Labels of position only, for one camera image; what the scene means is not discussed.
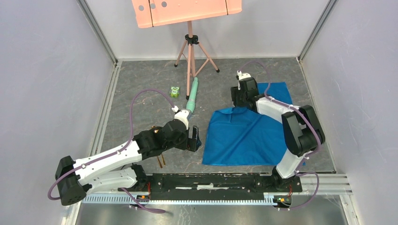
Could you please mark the blue cloth napkin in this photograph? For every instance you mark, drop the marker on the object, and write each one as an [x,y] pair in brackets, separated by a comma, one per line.
[238,136]

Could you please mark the pink music stand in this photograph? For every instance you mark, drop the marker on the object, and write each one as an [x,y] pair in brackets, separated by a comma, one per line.
[153,13]

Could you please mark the green owl toy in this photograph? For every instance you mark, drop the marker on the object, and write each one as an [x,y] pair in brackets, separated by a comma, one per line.
[174,91]

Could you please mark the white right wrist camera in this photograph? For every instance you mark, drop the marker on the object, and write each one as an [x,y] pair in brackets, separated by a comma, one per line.
[240,75]

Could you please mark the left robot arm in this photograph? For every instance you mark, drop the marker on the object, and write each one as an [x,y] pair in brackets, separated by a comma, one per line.
[75,179]

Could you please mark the mint green flashlight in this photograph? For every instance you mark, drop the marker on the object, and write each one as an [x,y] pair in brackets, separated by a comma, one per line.
[192,97]

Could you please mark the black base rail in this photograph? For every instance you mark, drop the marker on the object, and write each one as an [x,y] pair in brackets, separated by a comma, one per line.
[213,186]

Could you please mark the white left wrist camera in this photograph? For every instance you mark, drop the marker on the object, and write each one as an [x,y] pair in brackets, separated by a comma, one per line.
[182,115]

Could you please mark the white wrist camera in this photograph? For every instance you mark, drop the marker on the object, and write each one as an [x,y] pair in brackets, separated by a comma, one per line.
[240,75]
[182,115]

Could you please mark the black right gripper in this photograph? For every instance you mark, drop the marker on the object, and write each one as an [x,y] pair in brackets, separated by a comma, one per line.
[235,92]

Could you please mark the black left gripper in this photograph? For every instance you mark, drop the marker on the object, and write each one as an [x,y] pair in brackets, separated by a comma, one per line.
[192,144]

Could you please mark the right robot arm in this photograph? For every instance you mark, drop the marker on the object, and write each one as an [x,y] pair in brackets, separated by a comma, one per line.
[303,134]

